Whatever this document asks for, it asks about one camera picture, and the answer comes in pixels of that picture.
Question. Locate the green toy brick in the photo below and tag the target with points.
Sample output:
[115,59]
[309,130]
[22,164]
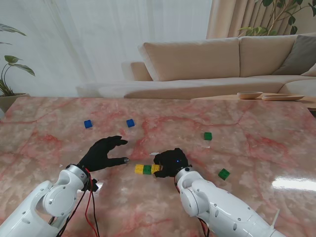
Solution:
[224,174]
[147,169]
[208,136]

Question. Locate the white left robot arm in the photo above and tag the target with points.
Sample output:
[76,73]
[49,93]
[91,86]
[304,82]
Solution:
[37,209]

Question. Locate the wooden bowl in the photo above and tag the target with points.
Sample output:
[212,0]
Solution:
[249,95]

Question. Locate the flat wooden tray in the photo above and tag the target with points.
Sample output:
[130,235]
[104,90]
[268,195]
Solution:
[282,97]

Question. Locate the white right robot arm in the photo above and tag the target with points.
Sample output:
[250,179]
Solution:
[217,207]

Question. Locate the broad-leaf potted plant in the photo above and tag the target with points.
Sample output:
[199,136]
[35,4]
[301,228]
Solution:
[24,69]

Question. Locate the beige sofa pillow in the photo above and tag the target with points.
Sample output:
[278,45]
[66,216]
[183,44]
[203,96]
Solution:
[310,72]

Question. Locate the tall leafy houseplant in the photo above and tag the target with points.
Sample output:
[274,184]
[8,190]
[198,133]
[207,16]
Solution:
[293,20]

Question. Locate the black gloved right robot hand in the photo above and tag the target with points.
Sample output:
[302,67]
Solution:
[172,160]

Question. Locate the white sheer curtain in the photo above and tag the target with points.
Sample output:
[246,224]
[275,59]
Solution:
[98,37]

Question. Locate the wooden coffee table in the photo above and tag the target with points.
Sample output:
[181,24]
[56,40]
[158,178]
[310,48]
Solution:
[222,97]

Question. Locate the blue toy brick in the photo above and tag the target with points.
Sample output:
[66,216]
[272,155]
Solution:
[88,124]
[130,123]

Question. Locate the beige curtain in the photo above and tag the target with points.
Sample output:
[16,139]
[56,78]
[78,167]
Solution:
[222,19]

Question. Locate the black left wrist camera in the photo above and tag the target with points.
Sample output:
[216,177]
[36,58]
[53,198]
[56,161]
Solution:
[93,186]

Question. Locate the beige plant pot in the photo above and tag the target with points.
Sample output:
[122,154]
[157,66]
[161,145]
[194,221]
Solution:
[10,101]

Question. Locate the grey sofa cushion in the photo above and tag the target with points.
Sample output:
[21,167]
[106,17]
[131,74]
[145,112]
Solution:
[298,54]

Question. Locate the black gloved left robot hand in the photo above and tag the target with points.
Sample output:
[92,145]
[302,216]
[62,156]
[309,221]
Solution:
[98,155]

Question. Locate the yellow toy brick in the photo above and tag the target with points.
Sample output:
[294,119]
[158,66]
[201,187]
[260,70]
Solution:
[139,169]
[155,169]

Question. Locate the beige corner sofa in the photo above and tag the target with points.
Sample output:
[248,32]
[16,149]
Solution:
[192,59]

